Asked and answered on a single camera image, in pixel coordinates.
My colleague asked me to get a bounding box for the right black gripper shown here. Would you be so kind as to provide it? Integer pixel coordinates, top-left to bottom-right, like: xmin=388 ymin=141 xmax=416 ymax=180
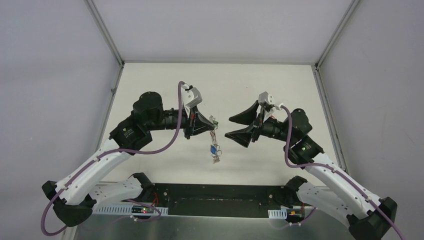
xmin=224 ymin=100 xmax=294 ymax=147

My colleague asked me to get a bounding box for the key with blue tag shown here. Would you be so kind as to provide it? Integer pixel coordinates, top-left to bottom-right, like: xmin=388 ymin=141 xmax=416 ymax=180
xmin=210 ymin=145 xmax=217 ymax=156

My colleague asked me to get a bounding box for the large silver carabiner keyring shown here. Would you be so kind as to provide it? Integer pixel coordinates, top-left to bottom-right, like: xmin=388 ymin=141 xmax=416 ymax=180
xmin=209 ymin=115 xmax=222 ymax=164

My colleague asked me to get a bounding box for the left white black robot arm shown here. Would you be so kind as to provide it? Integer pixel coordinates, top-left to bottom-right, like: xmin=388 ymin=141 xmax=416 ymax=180
xmin=42 ymin=88 xmax=215 ymax=227

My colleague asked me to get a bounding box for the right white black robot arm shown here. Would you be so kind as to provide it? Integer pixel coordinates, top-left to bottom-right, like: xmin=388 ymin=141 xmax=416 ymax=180
xmin=225 ymin=101 xmax=399 ymax=240

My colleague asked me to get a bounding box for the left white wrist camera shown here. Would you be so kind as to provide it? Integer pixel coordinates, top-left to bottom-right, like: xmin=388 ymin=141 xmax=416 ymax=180
xmin=181 ymin=83 xmax=203 ymax=116

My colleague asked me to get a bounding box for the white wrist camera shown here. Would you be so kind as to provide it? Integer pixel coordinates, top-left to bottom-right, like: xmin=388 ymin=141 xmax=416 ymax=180
xmin=181 ymin=83 xmax=203 ymax=116
xmin=258 ymin=91 xmax=281 ymax=114

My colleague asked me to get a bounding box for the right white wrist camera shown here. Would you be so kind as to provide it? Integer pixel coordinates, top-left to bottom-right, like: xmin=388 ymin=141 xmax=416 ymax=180
xmin=258 ymin=91 xmax=281 ymax=114

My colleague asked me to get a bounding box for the right white slotted cable duct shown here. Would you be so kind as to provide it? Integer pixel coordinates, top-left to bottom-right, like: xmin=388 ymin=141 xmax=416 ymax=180
xmin=267 ymin=208 xmax=288 ymax=220

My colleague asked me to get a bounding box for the white slotted cable duct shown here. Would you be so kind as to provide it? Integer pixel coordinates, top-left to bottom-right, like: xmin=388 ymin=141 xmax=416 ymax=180
xmin=267 ymin=208 xmax=288 ymax=220
xmin=93 ymin=203 xmax=169 ymax=217

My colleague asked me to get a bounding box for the left white slotted cable duct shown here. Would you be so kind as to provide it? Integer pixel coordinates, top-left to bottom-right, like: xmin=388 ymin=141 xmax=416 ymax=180
xmin=93 ymin=203 xmax=169 ymax=217

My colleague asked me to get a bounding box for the left aluminium frame post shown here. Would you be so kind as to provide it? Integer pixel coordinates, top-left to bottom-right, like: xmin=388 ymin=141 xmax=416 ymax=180
xmin=84 ymin=0 xmax=125 ymax=68

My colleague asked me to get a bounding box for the aluminium frame post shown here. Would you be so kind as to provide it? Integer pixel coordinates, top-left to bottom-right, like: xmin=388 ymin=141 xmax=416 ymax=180
xmin=314 ymin=0 xmax=362 ymax=70
xmin=84 ymin=0 xmax=125 ymax=68

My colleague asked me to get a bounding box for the right aluminium frame post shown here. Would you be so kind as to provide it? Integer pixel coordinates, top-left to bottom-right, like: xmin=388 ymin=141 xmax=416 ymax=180
xmin=314 ymin=0 xmax=362 ymax=70

